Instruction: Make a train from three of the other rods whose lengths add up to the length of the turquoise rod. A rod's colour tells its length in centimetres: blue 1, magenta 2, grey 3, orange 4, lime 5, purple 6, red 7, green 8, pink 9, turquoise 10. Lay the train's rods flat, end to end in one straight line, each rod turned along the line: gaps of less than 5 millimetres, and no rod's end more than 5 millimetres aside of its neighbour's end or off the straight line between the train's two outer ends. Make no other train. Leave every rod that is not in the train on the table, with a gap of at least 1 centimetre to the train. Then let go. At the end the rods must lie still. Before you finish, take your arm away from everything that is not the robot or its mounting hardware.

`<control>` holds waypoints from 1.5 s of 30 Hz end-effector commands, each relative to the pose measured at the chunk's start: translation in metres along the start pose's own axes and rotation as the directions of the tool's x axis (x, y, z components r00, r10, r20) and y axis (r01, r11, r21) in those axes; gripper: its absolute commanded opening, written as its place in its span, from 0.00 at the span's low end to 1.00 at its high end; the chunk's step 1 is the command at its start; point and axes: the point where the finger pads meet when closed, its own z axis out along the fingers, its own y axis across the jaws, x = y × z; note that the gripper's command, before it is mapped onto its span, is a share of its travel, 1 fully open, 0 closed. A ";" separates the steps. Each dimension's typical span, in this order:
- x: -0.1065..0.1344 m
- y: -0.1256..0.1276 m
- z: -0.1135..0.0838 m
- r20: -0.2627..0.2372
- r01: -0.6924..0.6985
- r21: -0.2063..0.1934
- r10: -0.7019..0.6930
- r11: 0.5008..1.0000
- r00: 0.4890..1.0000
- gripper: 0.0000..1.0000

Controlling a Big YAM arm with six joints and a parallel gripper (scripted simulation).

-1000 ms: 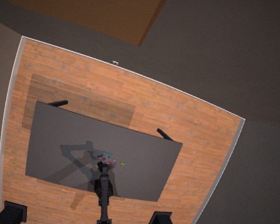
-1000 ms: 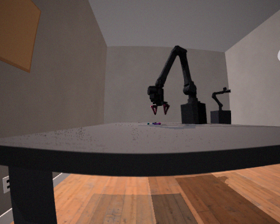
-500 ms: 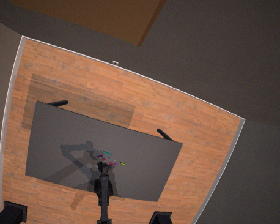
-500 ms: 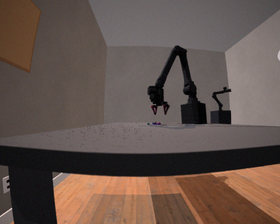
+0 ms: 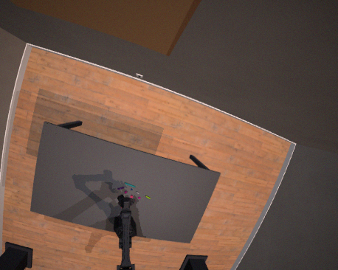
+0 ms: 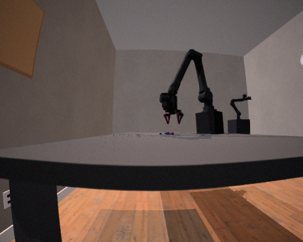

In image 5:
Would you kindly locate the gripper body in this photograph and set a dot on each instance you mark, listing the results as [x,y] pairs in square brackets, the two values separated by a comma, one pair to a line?
[132,201]

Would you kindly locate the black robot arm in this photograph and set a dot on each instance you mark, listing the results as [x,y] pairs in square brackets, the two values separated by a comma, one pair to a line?
[125,233]

